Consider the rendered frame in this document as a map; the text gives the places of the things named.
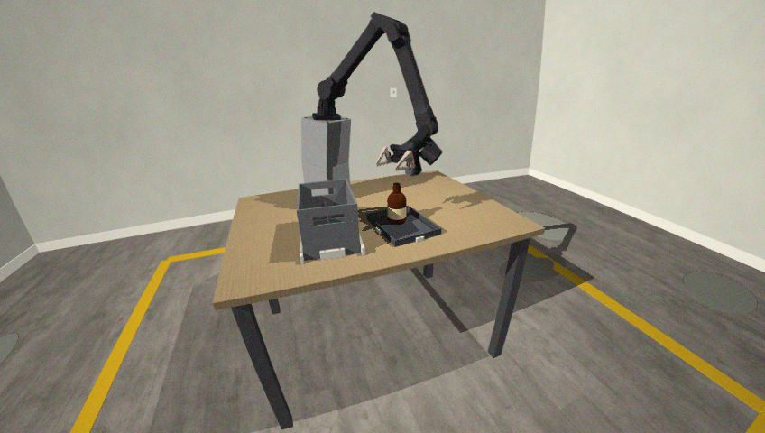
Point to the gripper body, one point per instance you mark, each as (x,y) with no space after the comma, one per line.
(399,150)

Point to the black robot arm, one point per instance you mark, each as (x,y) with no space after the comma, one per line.
(335,85)

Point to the brown bottle with beige label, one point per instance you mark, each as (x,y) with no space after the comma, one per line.
(396,205)

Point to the grey divided crate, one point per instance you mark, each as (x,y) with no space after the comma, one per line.
(332,226)

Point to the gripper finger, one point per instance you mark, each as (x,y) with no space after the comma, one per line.
(387,156)
(410,161)

